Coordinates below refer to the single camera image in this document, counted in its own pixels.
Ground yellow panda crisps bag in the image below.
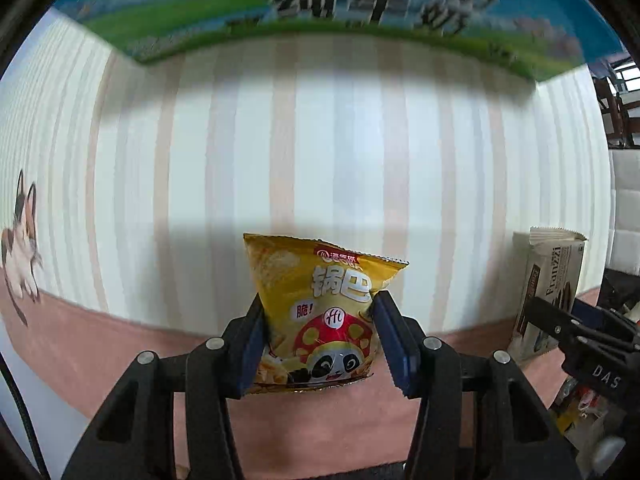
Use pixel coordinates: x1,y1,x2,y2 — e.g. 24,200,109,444
243,233,408,391

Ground white quilted chair right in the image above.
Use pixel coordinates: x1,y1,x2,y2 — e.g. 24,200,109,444
606,150,640,276

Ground striped cat table mat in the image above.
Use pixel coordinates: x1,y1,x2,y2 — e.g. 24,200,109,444
0,6,616,480

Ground cardboard milk box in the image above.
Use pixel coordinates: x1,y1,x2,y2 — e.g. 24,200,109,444
54,0,624,81

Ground dark wooden chair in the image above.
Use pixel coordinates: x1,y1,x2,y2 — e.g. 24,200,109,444
589,53,639,150

